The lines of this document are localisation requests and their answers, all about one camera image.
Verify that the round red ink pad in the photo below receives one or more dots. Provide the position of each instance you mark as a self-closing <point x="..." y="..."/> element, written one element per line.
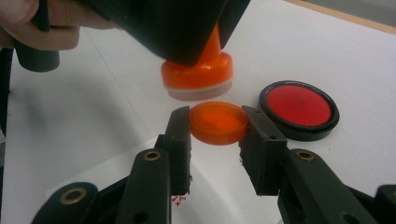
<point x="299" y="104"/>

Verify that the orange stamp cap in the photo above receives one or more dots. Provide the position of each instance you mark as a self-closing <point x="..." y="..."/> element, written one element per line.
<point x="218" y="123"/>

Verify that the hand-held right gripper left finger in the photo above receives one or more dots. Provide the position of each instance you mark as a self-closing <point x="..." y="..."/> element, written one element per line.
<point x="174" y="155"/>

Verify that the wooden table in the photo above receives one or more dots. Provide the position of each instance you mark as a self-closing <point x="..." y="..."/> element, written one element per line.
<point x="358" y="20"/>

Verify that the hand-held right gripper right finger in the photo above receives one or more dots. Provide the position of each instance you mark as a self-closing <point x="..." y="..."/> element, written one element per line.
<point x="264" y="155"/>

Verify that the orange stamp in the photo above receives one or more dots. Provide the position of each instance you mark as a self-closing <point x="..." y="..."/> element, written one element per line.
<point x="199" y="74"/>

